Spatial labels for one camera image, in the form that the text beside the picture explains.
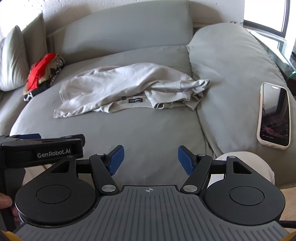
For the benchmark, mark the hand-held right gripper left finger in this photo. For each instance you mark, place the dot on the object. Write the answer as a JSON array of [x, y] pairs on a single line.
[[116, 160]]

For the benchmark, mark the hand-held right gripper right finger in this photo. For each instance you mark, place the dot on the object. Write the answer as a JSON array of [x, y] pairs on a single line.
[[185, 160]]

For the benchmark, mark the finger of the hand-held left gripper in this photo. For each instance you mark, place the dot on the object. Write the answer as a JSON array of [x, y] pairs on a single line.
[[71, 136], [30, 136]]

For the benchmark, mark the white sweatshirt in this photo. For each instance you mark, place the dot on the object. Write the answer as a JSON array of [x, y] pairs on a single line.
[[111, 85]]

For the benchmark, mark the pile of red patterned clothes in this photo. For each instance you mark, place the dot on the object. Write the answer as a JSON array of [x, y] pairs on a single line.
[[30, 95]]

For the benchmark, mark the pile of folded clothes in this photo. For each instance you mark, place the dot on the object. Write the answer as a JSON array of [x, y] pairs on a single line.
[[52, 66]]

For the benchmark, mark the person's left hand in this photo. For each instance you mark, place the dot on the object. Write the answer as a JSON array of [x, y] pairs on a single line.
[[4, 201]]

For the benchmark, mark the grey sofa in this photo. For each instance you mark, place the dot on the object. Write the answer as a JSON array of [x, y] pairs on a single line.
[[138, 132]]

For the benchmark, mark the red folded garment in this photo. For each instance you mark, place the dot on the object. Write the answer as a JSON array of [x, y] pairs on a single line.
[[37, 71]]

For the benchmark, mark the grey throw pillow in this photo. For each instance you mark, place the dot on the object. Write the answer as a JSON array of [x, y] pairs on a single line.
[[11, 60]]

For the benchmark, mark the beige sofa back cushion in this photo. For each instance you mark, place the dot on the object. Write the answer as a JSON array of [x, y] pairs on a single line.
[[34, 37]]

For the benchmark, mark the smartphone in white case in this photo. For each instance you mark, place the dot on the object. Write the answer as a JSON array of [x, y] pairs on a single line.
[[275, 115]]

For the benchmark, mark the grey sofa back cushion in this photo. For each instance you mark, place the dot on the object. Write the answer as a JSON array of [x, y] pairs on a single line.
[[120, 25]]

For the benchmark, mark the glass side table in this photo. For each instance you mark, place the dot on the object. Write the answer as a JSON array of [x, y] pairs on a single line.
[[279, 53]]

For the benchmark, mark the dark window frame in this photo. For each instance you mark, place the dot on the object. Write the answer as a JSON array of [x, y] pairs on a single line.
[[266, 29]]

